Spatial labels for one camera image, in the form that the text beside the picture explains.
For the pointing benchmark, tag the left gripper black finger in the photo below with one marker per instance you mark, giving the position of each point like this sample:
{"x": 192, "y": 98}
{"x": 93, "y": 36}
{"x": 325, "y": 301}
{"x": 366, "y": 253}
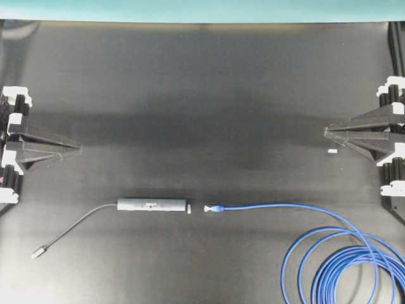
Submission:
{"x": 26, "y": 155}
{"x": 36, "y": 132}

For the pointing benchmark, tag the grey USB hub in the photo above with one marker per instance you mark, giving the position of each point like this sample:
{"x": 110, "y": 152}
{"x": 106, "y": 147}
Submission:
{"x": 125, "y": 205}

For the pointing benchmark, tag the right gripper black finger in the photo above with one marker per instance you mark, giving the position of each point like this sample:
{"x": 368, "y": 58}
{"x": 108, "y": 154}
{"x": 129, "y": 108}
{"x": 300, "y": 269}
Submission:
{"x": 374, "y": 119}
{"x": 375, "y": 146}

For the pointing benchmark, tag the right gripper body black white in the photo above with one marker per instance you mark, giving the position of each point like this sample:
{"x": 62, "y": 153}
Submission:
{"x": 392, "y": 93}

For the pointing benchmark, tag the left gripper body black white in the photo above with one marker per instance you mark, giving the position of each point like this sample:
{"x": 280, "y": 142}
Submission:
{"x": 15, "y": 104}

